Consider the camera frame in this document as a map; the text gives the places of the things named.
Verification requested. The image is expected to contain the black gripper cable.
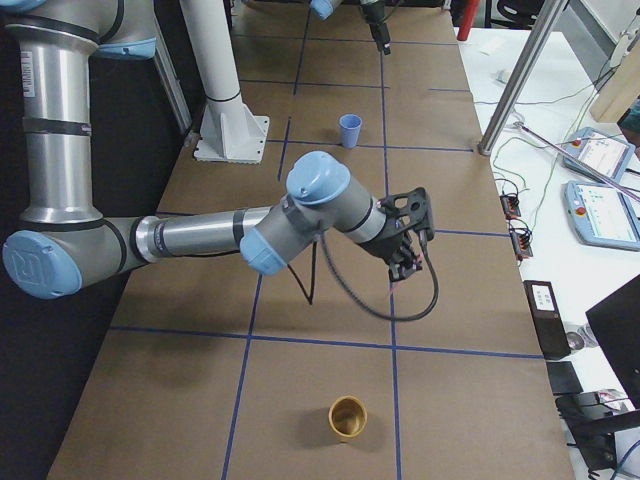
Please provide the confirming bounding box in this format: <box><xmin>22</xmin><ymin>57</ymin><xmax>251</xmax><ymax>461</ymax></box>
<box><xmin>319</xmin><ymin>234</ymin><xmax>441</xmax><ymax>322</ymax></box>

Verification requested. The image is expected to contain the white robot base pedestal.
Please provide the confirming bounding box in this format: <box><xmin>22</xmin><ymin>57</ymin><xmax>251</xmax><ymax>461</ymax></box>
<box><xmin>180</xmin><ymin>0</ymin><xmax>270</xmax><ymax>164</ymax></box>

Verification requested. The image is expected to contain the yellow cup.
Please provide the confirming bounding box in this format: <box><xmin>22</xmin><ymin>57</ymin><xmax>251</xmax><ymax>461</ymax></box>
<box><xmin>328</xmin><ymin>395</ymin><xmax>368</xmax><ymax>443</ymax></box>

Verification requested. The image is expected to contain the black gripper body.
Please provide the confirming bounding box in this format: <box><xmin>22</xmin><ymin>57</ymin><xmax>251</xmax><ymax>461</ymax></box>
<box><xmin>361</xmin><ymin>224</ymin><xmax>415</xmax><ymax>270</ymax></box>

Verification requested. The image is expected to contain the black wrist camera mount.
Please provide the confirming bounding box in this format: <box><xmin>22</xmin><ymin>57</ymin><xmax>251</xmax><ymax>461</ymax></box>
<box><xmin>379</xmin><ymin>187</ymin><xmax>435</xmax><ymax>242</ymax></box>

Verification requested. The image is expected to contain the long metal grabber stick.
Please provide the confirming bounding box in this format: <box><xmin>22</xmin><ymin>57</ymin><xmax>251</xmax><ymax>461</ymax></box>
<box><xmin>514</xmin><ymin>121</ymin><xmax>640</xmax><ymax>202</ymax></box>

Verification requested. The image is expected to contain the black box device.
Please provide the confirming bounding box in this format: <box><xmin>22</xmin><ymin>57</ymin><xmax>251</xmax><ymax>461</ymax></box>
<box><xmin>523</xmin><ymin>280</ymin><xmax>571</xmax><ymax>360</ymax></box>

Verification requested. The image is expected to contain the lower teach pendant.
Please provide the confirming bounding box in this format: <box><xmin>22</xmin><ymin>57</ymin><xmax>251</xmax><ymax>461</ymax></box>
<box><xmin>563</xmin><ymin>181</ymin><xmax>639</xmax><ymax>251</ymax></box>

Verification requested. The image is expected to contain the upper teach pendant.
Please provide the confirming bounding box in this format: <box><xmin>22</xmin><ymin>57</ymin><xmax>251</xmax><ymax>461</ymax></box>
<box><xmin>564</xmin><ymin>127</ymin><xmax>635</xmax><ymax>181</ymax></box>

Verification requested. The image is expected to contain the teach pendant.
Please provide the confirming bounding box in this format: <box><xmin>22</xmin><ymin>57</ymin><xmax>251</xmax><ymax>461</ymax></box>
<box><xmin>563</xmin><ymin>181</ymin><xmax>639</xmax><ymax>251</ymax></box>
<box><xmin>564</xmin><ymin>127</ymin><xmax>635</xmax><ymax>181</ymax></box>

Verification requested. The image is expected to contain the aluminium frame post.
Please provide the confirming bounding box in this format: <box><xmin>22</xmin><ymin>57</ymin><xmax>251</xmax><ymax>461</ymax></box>
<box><xmin>478</xmin><ymin>0</ymin><xmax>567</xmax><ymax>156</ymax></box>

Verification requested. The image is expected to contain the blue ribbed cup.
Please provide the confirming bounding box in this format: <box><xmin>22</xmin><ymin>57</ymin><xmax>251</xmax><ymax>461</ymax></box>
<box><xmin>339</xmin><ymin>113</ymin><xmax>362</xmax><ymax>149</ymax></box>

